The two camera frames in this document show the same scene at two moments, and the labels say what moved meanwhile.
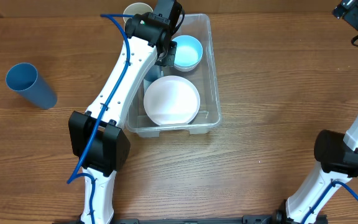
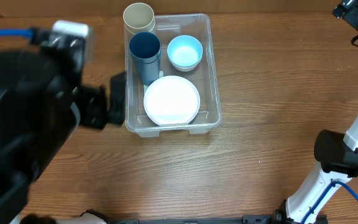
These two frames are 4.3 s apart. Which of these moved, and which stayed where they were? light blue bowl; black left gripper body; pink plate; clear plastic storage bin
Moved: black left gripper body
Stayed: pink plate; clear plastic storage bin; light blue bowl
